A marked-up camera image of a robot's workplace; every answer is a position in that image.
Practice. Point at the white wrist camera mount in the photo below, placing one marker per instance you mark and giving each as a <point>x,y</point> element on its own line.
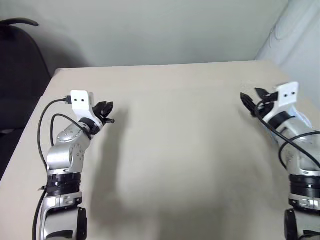
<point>81,105</point>
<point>287,96</point>

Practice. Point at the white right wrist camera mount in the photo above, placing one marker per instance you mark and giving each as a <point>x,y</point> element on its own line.
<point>287,96</point>

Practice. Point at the white plastic wrapped column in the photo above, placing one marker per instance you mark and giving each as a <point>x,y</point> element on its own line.
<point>295,37</point>

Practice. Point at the black office chair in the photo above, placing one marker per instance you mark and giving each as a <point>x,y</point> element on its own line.
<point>20,75</point>

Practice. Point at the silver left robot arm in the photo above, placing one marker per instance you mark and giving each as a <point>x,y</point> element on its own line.
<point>62,155</point>

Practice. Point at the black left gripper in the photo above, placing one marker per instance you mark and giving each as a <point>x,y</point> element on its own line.
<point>101,117</point>

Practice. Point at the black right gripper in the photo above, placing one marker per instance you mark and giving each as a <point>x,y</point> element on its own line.
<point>265,107</point>

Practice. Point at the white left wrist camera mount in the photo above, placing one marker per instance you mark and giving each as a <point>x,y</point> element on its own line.
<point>81,105</point>

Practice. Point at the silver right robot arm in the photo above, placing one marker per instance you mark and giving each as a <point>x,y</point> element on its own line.
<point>300,155</point>

